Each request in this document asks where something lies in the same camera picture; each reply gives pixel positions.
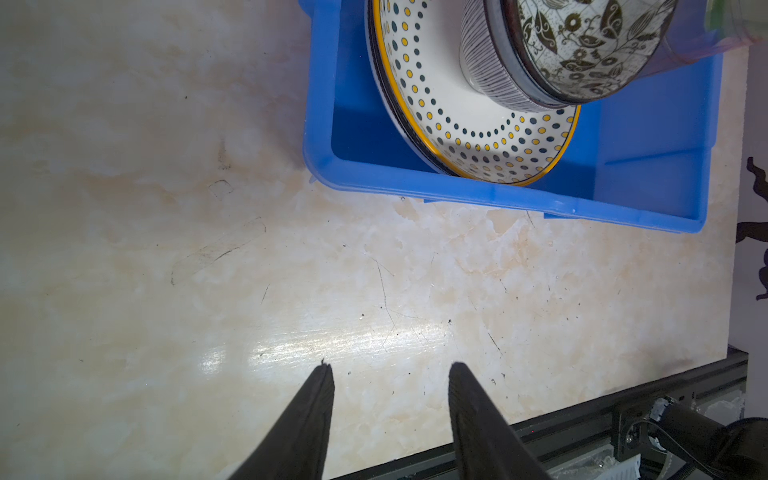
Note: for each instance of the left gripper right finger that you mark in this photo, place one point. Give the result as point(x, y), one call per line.
point(485, 446)

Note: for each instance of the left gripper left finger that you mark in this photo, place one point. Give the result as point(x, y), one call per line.
point(296, 446)

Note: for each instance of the black striped rim white plate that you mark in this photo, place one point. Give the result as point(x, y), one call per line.
point(396, 113)

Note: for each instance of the green black patterned bowl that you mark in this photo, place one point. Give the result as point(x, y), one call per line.
point(584, 51)

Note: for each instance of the dotted plate yellow rim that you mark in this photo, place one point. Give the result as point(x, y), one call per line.
point(469, 133)

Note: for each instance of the pink transparent cup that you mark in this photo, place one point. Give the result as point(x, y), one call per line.
point(686, 41)

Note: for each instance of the green transparent cup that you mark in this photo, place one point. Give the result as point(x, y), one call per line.
point(745, 20)

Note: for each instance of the blue plastic bin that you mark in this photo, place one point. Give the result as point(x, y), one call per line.
point(640, 158)

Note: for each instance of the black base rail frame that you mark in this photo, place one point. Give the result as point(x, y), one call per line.
point(582, 441)

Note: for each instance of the white slotted cable duct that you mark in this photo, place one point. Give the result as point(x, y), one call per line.
point(626, 470)

